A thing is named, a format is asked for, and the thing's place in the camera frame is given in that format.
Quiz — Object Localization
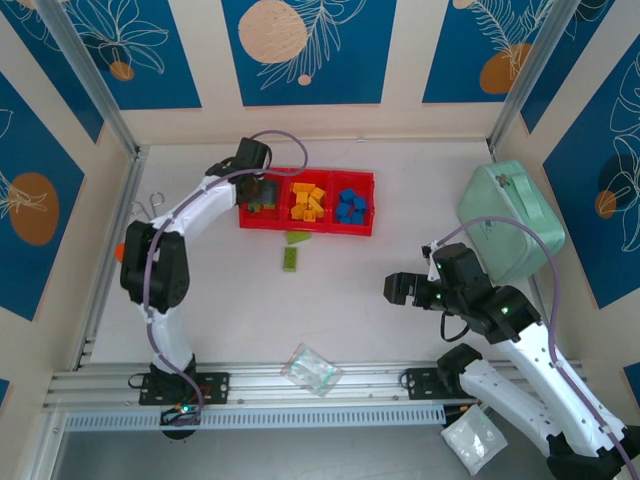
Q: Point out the mint green zip case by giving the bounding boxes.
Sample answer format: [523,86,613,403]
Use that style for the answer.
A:
[458,159,566,284]

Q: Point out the metal tongs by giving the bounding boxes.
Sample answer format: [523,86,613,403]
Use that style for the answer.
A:
[130,192,166,220]

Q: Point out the clear zip bag green contents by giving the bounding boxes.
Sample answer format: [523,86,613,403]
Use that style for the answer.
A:
[280,342,344,399]

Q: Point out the white plastic bag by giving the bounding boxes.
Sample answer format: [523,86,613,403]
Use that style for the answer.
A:
[440,404,509,476]

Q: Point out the small circuit board green LED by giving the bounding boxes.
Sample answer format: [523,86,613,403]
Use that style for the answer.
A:
[160,403,202,430]

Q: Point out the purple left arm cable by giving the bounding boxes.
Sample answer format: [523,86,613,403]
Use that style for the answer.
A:
[141,129,309,419]

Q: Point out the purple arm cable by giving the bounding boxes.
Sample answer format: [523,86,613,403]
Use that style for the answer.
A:
[141,129,309,419]
[433,216,634,480]

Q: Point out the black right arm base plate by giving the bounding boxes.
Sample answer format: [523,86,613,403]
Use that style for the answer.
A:
[402,367,446,401]

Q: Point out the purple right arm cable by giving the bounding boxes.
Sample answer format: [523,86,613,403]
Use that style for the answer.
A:
[433,216,634,480]

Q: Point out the aluminium front rail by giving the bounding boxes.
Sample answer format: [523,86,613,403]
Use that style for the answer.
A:
[42,359,586,410]

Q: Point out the grey slotted cable duct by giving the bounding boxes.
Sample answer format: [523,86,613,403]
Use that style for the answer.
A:
[64,405,446,431]

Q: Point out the aluminium side rail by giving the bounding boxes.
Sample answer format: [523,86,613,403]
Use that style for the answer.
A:
[74,147,147,371]

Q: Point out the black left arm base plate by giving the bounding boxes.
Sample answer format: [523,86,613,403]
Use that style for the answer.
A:
[138,370,231,406]

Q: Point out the aluminium frame post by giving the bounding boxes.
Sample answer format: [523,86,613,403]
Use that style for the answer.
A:
[37,0,140,157]
[488,0,601,151]

